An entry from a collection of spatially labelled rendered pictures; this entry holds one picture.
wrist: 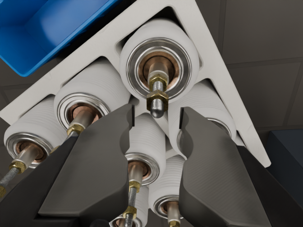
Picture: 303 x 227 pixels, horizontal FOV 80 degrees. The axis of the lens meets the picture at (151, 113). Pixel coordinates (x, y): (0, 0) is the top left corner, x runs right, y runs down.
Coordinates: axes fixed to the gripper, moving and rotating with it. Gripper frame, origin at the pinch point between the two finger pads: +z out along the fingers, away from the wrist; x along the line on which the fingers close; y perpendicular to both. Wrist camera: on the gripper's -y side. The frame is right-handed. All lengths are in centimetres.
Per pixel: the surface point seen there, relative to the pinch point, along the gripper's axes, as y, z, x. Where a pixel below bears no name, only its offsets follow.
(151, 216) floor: 74, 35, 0
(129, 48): -1.9, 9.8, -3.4
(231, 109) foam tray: 8.8, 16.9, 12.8
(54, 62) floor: 7.4, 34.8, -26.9
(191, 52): -1.7, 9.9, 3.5
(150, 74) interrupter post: -0.1, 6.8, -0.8
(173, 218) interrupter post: 25.5, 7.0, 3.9
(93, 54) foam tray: 0.6, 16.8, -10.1
